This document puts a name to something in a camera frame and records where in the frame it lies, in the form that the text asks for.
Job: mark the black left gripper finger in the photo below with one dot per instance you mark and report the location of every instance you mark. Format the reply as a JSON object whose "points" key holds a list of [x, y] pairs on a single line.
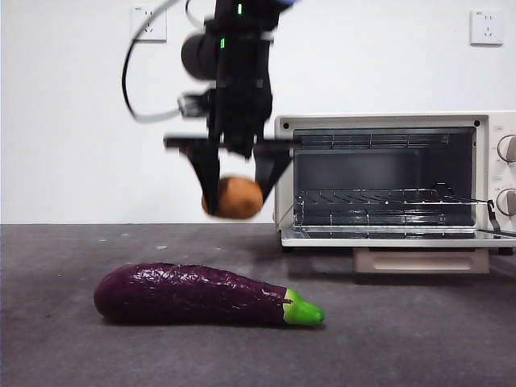
{"points": [[210, 177], [268, 169]]}

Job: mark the brown potato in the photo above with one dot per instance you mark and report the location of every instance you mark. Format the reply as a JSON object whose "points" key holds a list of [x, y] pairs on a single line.
{"points": [[240, 199]]}

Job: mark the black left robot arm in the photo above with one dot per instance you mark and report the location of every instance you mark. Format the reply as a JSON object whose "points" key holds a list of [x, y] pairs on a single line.
{"points": [[238, 72]]}

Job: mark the cream Toshiba toaster oven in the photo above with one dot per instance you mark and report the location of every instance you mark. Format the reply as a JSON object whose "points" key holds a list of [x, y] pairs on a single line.
{"points": [[492, 177]]}

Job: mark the cream oven control knob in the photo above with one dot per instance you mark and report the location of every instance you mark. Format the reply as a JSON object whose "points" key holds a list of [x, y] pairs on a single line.
{"points": [[506, 201], [507, 148]]}

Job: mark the purple eggplant with green stem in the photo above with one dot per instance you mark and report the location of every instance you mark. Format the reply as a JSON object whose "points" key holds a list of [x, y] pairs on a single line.
{"points": [[181, 296]]}

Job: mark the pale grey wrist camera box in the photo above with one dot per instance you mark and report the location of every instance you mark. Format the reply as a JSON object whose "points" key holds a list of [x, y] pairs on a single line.
{"points": [[189, 105]]}

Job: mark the white wall power socket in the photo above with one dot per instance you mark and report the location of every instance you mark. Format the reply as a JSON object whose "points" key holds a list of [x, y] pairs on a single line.
{"points": [[486, 28], [155, 22]]}

